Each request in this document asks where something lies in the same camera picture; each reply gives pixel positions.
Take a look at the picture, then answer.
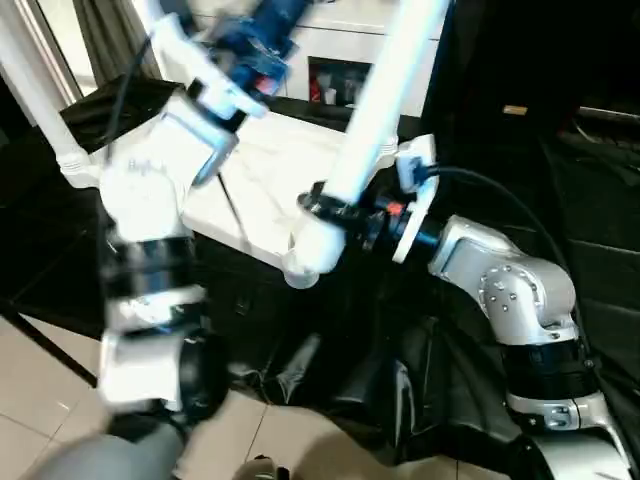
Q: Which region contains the black metal stand leg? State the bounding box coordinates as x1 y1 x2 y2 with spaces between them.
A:
0 299 99 389

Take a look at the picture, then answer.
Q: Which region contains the black work surface mat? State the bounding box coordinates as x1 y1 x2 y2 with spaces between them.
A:
0 77 640 466

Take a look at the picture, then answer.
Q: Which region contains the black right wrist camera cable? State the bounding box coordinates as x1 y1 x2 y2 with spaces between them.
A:
424 167 596 361

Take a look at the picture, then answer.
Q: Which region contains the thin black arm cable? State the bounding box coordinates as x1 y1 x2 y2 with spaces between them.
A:
217 172 251 251

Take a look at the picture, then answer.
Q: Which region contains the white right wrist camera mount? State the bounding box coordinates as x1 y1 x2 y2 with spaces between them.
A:
392 134 440 264

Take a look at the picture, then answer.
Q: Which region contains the white plastic table top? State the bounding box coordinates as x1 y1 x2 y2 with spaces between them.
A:
59 84 401 291

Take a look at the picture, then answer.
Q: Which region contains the white glass-door cabinet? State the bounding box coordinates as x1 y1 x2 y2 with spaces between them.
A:
174 0 446 119

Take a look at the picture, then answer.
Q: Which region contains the black metal bar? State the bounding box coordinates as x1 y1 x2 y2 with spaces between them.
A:
577 107 640 124

